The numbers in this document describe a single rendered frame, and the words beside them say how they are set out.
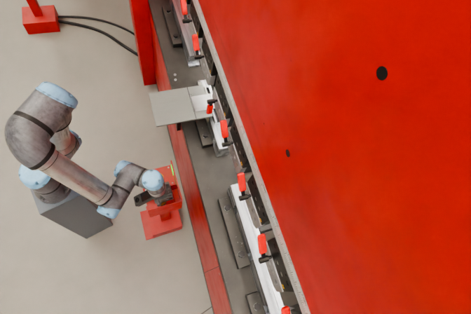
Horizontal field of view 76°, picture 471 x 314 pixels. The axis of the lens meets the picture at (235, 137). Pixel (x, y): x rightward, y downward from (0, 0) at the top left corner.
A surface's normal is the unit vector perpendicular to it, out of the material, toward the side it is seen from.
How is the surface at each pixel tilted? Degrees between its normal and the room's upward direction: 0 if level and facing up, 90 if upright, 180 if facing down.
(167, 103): 0
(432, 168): 90
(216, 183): 0
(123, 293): 0
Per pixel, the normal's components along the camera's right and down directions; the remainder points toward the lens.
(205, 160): 0.18, -0.44
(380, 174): -0.94, 0.20
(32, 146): 0.67, 0.26
